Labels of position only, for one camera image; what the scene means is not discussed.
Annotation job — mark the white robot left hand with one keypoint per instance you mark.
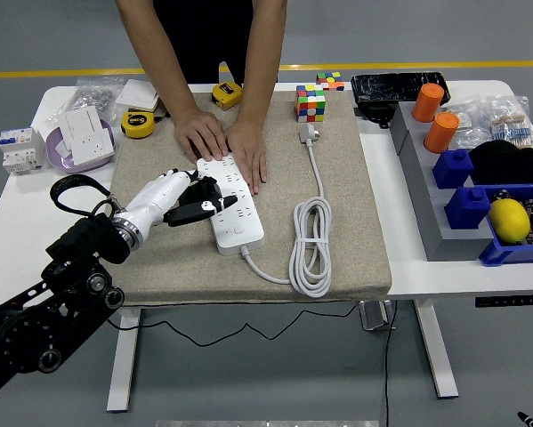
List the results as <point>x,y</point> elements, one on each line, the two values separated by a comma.
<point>155,200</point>

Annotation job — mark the person's left hand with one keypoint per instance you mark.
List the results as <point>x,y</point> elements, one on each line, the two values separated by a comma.
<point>249,153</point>

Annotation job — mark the person's right hand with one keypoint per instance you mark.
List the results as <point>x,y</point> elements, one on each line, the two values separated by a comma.
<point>201,133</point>

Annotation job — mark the black-white robot right hand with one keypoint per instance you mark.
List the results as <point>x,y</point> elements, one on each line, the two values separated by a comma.
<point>527,420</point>

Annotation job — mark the black plug adapter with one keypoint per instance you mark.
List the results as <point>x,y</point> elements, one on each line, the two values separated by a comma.
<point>202,189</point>

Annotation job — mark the white power strip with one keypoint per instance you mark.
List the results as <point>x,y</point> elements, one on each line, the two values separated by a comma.
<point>237,222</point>

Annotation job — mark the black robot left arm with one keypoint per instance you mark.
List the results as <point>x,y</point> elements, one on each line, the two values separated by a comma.
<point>83,240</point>

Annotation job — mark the person's left forearm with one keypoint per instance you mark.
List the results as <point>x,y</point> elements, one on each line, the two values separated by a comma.
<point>261,58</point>

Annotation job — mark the person's right forearm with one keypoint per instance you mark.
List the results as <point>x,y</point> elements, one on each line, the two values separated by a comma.
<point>157,49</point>

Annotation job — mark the square yellow tape measure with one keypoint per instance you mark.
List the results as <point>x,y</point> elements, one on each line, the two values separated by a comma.
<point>225,94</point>

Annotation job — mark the round yellow-black tape measure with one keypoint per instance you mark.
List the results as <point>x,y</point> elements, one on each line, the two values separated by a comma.
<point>137,124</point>

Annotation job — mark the grey-brown mat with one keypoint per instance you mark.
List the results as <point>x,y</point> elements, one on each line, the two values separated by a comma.
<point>181,267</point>

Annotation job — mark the large colourful puzzle cube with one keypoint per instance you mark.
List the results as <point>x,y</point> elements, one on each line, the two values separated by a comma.
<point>310,104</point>

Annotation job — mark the person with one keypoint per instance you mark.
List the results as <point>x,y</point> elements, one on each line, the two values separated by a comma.
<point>204,35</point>

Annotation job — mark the small colourful puzzle cube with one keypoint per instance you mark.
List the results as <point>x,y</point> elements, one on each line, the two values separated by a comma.
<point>330,81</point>

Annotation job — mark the white table leg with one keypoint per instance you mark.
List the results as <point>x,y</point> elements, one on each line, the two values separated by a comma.
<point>123,364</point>
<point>439,356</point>

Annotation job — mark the clear bag of metal parts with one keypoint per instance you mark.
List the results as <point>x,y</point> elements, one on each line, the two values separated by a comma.
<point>88,98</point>

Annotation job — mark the black table control panel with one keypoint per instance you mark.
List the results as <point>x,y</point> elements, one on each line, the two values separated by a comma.
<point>508,300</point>

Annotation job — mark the black box device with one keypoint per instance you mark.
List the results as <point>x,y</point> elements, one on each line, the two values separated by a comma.
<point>375,115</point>

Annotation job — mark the white circuit breaker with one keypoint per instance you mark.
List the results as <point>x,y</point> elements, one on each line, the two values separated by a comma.
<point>21,151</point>

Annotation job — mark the black plastic tray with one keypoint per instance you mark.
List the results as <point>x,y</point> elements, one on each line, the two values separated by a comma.
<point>386,86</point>

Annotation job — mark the blue plastic bin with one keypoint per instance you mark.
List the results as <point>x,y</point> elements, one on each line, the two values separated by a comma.
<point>515,254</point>

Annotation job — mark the silver box under table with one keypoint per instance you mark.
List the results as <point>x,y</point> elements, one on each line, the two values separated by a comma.
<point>375,316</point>

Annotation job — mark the orange cylinder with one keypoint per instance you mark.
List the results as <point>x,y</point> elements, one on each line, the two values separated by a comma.
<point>427,103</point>
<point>440,132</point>

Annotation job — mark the grey stepped block stand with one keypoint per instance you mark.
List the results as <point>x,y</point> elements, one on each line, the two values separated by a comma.
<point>430,213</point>

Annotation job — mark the yellow lemon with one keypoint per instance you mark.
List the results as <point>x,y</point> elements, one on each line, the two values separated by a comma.
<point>508,221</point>

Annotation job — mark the blue block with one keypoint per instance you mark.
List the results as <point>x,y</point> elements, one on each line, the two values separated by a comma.
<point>467,209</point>
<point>452,169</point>

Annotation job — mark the clear bag of white parts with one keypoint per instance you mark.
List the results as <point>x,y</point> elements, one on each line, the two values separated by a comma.
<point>468,118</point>

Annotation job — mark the black cloth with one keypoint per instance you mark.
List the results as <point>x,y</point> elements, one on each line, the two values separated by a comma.
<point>506,162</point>

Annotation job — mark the clear bag of resistors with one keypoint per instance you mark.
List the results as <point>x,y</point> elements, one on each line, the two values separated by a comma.
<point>513,124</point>

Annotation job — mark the white flat switch plate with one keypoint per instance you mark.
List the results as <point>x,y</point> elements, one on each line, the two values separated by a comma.
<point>137,93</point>

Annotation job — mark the white wall socket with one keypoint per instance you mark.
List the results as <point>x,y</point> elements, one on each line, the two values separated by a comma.
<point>92,149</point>

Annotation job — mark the white switch panel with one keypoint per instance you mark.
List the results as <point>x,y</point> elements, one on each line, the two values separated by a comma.
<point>83,122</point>

